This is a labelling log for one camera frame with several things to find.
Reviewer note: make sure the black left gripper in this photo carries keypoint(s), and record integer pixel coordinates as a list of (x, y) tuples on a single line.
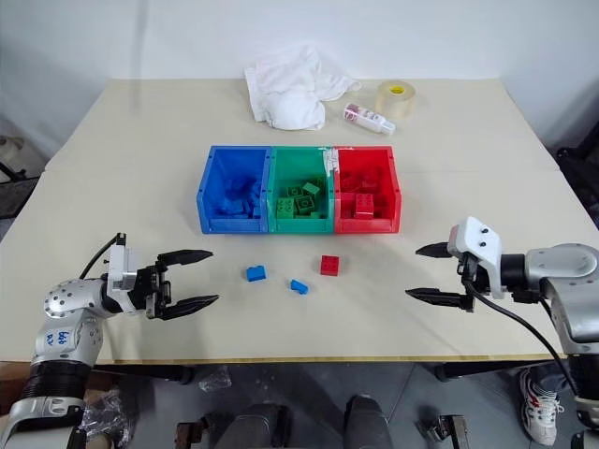
[(152, 290)]

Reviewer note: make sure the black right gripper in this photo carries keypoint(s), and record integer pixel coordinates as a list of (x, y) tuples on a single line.
[(470, 280)]

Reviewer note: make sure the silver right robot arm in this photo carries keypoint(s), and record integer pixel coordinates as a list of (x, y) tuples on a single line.
[(561, 266)]

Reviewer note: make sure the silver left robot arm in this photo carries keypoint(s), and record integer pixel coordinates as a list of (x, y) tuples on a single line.
[(63, 306)]

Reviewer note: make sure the blue plastic bin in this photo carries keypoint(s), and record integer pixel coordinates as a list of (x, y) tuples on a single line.
[(234, 224)]

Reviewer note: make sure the red plastic bin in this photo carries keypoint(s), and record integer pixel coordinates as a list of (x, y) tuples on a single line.
[(365, 225)]

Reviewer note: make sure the red toy block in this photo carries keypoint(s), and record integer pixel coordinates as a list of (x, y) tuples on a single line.
[(330, 265), (364, 207)]

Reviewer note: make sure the clear plastic bag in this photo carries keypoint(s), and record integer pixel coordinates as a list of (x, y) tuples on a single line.
[(215, 380), (105, 416)]

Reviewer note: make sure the small blue toy block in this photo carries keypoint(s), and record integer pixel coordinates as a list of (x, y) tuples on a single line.
[(299, 286)]

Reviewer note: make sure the green toy block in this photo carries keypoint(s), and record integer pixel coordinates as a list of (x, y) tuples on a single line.
[(304, 206), (311, 188), (285, 207), (293, 192)]

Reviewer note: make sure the green plastic bin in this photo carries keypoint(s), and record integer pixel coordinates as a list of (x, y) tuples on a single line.
[(299, 225)]

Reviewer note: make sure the white tape strip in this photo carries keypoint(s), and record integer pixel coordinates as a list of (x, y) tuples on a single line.
[(331, 159)]

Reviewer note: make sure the dark rounded shape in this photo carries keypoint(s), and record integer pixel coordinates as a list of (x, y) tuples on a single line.
[(252, 428), (367, 423)]

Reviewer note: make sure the white red sneaker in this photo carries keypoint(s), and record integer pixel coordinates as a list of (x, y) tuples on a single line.
[(540, 402)]

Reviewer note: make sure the black chair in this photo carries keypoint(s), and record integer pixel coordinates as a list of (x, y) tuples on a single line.
[(580, 180)]

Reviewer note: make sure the small white pink bottle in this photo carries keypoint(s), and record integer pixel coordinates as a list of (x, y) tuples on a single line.
[(369, 118)]

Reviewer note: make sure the clear tape roll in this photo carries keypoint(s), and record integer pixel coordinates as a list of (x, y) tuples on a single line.
[(397, 100)]

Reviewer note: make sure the dark equipment stand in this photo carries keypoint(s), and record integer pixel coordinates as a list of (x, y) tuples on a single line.
[(16, 168)]

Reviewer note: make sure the white crumpled cloth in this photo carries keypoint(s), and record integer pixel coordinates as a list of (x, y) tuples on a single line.
[(290, 89)]

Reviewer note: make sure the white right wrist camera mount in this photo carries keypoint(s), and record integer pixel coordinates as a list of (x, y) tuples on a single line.
[(482, 243)]

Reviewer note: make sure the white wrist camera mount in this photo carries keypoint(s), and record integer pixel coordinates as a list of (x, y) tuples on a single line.
[(121, 266), (482, 243)]

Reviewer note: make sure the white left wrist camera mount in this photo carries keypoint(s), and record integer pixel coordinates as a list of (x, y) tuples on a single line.
[(121, 266)]

